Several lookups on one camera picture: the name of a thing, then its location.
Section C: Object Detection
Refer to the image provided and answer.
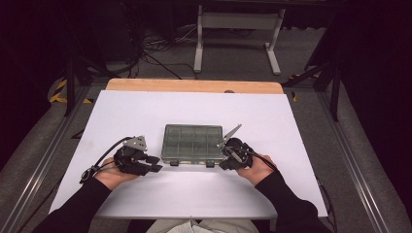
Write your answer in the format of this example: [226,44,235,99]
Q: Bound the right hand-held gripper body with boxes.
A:
[217,123,254,171]

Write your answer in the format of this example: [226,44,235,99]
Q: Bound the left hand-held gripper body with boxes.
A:
[113,135,154,176]

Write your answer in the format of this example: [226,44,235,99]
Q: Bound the smoky clear plastic compartment box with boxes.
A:
[160,123,224,168]

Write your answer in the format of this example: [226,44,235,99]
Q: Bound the person's left hand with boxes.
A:
[93,157,140,191]

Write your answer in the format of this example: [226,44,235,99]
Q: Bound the person's right hand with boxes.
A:
[236,154,276,186]

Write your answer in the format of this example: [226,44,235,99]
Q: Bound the white board sheet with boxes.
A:
[49,89,328,220]

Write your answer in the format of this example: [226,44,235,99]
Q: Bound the person's beige trousers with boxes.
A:
[145,218,260,233]

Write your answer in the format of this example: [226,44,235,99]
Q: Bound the black tripod stand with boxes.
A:
[281,61,342,122]
[62,54,116,118]

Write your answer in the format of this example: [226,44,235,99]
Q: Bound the yellow black floor tape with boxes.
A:
[48,79,94,105]

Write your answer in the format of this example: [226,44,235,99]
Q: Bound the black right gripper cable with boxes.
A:
[226,147,280,173]

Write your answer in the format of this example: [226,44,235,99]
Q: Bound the aluminium floor rail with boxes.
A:
[0,85,93,233]
[315,90,392,233]

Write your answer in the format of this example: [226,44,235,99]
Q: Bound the bundle of black floor cables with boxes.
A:
[129,23,199,81]

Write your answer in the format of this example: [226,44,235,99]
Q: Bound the grey metal stand frame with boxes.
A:
[193,4,287,76]

